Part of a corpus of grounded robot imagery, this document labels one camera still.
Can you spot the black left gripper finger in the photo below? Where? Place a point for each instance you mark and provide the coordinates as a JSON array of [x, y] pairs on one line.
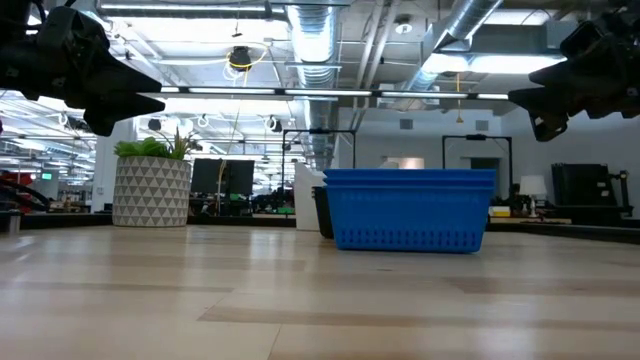
[[125, 82], [115, 112]]

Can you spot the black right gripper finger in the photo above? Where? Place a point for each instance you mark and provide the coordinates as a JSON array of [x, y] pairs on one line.
[[547, 110], [570, 72]]

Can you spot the black plastic basket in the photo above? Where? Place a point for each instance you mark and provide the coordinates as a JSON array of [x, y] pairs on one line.
[[322, 215]]

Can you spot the white building column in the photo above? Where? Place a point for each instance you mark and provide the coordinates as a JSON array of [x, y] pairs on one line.
[[102, 170]]

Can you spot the white table lamp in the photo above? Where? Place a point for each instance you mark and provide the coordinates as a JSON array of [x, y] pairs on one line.
[[533, 185]]

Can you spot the black equipment rack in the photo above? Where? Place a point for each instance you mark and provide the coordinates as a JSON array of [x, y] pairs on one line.
[[580, 185]]

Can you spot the triangle-patterned grey white pot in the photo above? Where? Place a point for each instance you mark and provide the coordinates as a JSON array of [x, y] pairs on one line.
[[150, 192]]

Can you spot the black computer monitor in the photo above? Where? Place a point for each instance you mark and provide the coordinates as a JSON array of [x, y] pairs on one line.
[[206, 176], [241, 177]]

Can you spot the overhead LED light bar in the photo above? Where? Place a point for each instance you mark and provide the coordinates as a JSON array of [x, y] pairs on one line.
[[280, 92]]

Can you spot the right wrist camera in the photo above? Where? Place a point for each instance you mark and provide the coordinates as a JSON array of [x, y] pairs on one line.
[[582, 39]]

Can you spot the black metal stand frame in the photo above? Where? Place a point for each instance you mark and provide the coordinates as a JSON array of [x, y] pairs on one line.
[[475, 136], [320, 131]]

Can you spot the smooth silver ventilation duct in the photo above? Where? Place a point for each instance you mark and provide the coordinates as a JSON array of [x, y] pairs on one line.
[[465, 20]]

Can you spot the black overhead camera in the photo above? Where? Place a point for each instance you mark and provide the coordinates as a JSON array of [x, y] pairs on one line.
[[240, 57]]

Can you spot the black metal table frame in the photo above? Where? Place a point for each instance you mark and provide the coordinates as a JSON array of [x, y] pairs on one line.
[[60, 221]]

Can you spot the ribbed silver ventilation duct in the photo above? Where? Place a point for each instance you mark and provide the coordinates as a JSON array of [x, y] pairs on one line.
[[314, 40]]

